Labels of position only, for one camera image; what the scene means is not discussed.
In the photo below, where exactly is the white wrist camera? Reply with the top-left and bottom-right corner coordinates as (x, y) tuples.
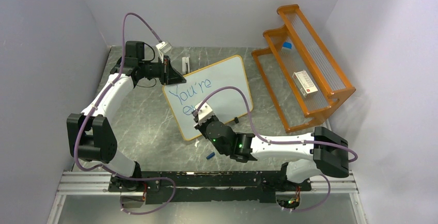
(193, 102), (215, 124)
(155, 41), (172, 62)

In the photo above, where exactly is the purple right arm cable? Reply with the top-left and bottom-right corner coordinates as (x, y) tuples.
(193, 86), (358, 214)

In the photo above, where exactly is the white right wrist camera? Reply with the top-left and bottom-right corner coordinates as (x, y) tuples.
(193, 102), (215, 124)

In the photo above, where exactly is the yellow-framed whiteboard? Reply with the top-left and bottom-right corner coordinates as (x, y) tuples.
(162, 55), (253, 141)

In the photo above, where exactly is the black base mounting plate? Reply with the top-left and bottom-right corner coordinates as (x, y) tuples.
(107, 171), (311, 204)

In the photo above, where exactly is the white red box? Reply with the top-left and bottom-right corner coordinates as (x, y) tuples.
(292, 70), (318, 98)

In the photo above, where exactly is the blue-capped item on shelf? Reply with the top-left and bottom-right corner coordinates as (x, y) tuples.
(282, 42), (293, 50)

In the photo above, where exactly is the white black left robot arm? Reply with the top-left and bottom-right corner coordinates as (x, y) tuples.
(67, 41), (186, 191)

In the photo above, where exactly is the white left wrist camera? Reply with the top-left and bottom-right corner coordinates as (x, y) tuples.
(155, 41), (172, 62)

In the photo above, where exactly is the white whiteboard eraser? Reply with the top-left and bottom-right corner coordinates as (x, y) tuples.
(182, 56), (191, 74)

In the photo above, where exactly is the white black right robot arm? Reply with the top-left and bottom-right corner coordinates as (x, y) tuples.
(194, 116), (349, 190)

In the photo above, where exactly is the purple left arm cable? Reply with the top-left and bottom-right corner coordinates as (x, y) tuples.
(73, 12), (177, 216)

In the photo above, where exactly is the blue marker cap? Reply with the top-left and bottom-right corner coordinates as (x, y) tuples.
(206, 152), (215, 160)

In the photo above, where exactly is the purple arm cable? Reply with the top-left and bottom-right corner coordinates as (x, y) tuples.
(193, 86), (358, 214)
(73, 12), (177, 216)

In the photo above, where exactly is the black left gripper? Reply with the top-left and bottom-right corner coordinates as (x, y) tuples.
(139, 55), (185, 85)

